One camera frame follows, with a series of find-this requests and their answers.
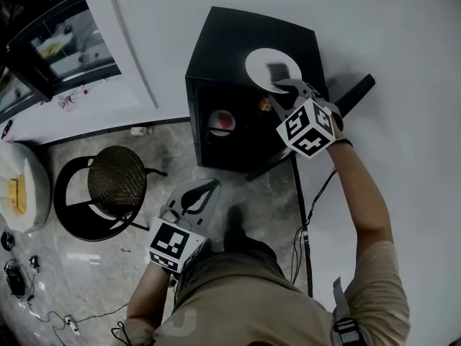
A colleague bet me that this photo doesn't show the red food slice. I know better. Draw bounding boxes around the red food slice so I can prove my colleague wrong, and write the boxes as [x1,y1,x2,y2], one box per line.
[215,112,236,130]

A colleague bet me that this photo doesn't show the yellow box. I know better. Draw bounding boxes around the yellow box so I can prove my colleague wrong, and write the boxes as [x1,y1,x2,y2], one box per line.
[6,174,28,216]

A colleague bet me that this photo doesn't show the black power strip cable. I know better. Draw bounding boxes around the black power strip cable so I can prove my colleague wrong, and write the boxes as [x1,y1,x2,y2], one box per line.
[76,302,130,324]

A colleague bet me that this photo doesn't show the small round black device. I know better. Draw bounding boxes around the small round black device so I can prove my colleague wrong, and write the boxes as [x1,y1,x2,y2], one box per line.
[0,231,16,252]

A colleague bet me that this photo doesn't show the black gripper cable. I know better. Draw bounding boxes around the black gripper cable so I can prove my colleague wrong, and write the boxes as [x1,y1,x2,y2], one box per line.
[290,167,339,285]
[110,321,135,346]

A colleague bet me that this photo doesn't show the black framed window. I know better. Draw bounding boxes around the black framed window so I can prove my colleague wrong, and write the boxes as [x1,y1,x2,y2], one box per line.
[0,0,122,115]

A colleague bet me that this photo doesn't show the black shoe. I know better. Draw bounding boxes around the black shoe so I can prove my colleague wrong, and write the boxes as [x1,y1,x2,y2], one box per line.
[223,205,250,252]

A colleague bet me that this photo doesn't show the black box device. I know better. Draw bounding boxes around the black box device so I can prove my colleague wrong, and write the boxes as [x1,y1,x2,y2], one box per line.
[4,259,27,297]

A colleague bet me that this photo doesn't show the white beanbag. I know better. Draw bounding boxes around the white beanbag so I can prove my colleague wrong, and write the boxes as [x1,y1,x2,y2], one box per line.
[0,141,51,234]

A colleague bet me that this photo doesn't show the person's right forearm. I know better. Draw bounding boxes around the person's right forearm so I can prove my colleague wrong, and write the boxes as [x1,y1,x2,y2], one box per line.
[326,141,395,252]

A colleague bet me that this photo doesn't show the black cube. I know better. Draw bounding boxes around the black cube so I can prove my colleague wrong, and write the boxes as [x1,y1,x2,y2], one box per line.
[267,62,291,84]

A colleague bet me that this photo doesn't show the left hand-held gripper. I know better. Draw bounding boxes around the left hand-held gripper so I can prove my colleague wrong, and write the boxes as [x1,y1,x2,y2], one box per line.
[148,177,222,274]

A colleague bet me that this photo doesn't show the beige shirt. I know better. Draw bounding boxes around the beige shirt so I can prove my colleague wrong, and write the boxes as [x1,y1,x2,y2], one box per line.
[122,239,411,346]

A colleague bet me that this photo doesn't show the person's left forearm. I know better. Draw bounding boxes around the person's left forearm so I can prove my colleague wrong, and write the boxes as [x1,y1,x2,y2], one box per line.
[125,263,177,324]

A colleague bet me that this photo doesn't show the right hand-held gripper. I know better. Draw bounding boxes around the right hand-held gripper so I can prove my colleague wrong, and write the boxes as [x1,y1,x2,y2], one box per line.
[268,79,344,160]

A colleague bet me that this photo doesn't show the grey shoulder strap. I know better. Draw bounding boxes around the grey shoulder strap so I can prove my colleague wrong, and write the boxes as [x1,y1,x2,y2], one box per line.
[331,276,363,346]

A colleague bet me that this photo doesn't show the white plate with red food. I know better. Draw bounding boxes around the white plate with red food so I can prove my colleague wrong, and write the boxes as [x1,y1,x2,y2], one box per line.
[207,109,237,137]

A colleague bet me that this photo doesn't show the black wicker chair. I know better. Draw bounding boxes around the black wicker chair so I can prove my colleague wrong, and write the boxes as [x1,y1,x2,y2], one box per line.
[53,145,169,242]

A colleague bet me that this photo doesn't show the black trousers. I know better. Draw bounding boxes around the black trousers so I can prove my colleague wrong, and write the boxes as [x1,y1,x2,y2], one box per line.
[230,235,280,270]

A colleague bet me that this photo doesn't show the black mini fridge cabinet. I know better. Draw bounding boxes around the black mini fridge cabinet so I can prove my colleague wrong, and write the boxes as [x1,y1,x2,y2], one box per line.
[185,6,377,182]

